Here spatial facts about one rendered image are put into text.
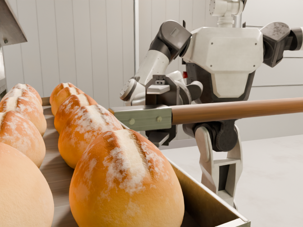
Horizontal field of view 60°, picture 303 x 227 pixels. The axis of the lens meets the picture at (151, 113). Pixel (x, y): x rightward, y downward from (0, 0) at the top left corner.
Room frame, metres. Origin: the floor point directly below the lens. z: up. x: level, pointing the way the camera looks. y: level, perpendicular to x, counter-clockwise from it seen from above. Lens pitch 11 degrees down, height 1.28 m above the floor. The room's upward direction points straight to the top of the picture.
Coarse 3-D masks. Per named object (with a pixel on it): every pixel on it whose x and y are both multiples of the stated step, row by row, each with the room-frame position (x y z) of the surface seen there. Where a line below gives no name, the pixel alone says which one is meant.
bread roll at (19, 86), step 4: (16, 84) 0.50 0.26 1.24; (20, 84) 0.50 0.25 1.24; (24, 84) 0.51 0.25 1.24; (12, 88) 0.49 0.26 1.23; (16, 88) 0.49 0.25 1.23; (20, 88) 0.48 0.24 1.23; (24, 88) 0.49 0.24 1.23; (28, 88) 0.49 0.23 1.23; (32, 88) 0.51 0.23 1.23; (32, 92) 0.49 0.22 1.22; (36, 92) 0.50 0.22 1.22; (36, 96) 0.49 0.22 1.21; (40, 100) 0.50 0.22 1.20
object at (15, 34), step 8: (0, 0) 0.55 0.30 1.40; (0, 8) 0.62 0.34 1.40; (8, 8) 0.64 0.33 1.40; (0, 16) 0.71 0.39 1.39; (8, 16) 0.73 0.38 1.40; (0, 24) 0.83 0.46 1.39; (8, 24) 0.86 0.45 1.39; (16, 24) 0.90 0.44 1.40; (0, 32) 1.01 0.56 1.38; (8, 32) 1.06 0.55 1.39; (16, 32) 1.11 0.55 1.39; (0, 40) 1.28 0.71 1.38; (8, 40) 1.35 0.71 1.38; (16, 40) 1.43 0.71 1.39; (24, 40) 1.53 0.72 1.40
